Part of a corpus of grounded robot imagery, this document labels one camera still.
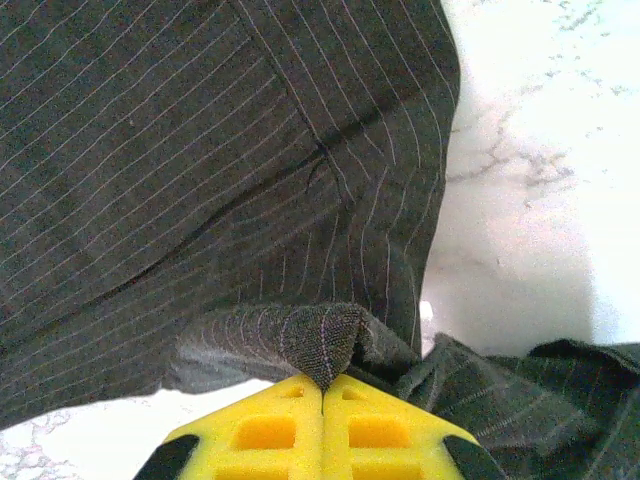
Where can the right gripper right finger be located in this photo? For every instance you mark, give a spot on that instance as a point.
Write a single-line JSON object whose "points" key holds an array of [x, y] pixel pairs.
{"points": [[390, 440]]}

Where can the dark pinstripe long sleeve shirt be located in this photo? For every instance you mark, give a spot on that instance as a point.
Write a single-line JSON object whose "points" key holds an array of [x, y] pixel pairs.
{"points": [[200, 150]]}

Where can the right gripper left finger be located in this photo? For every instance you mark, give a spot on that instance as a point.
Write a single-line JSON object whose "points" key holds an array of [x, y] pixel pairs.
{"points": [[260, 440]]}

